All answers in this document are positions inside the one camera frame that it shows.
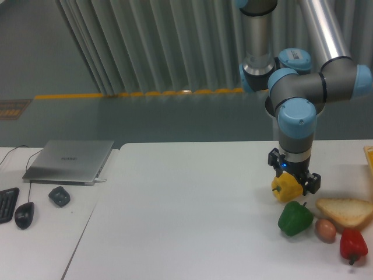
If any slice of bread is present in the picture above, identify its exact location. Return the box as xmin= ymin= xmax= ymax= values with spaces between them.
xmin=315 ymin=198 xmax=372 ymax=229

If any yellow tray edge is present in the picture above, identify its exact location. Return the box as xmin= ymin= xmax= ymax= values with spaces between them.
xmin=363 ymin=146 xmax=373 ymax=173

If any white usb dongle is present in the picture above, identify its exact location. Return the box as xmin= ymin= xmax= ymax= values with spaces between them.
xmin=94 ymin=178 xmax=107 ymax=183

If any black computer mouse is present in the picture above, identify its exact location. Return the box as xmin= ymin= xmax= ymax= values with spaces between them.
xmin=14 ymin=202 xmax=35 ymax=230

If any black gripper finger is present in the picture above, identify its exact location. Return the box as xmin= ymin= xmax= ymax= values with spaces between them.
xmin=295 ymin=172 xmax=321 ymax=195
xmin=268 ymin=148 xmax=287 ymax=177

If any black thin cable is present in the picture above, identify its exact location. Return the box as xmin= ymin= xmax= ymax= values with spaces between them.
xmin=0 ymin=144 xmax=44 ymax=165

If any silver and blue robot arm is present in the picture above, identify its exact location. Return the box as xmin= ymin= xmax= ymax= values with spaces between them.
xmin=235 ymin=1 xmax=372 ymax=194

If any small black gadget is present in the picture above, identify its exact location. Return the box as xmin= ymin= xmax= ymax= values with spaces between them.
xmin=48 ymin=186 xmax=71 ymax=208

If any silver closed laptop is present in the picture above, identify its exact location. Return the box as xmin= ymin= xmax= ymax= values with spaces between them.
xmin=23 ymin=140 xmax=114 ymax=186

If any brown egg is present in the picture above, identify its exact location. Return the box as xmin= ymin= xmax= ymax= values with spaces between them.
xmin=315 ymin=219 xmax=337 ymax=243

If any grey pleated curtain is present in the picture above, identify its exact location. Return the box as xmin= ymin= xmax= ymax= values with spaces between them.
xmin=58 ymin=1 xmax=372 ymax=99

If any green bell pepper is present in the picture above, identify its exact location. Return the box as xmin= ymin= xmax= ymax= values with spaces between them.
xmin=277 ymin=201 xmax=314 ymax=236

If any red bell pepper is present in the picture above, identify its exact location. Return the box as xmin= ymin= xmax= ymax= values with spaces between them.
xmin=340 ymin=228 xmax=368 ymax=265

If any black keyboard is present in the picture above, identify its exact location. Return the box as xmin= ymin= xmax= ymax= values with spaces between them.
xmin=0 ymin=187 xmax=19 ymax=224

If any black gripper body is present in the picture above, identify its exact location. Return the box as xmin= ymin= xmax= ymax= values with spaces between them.
xmin=278 ymin=151 xmax=311 ymax=178

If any yellow bell pepper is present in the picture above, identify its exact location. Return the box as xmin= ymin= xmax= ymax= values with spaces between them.
xmin=271 ymin=173 xmax=303 ymax=202

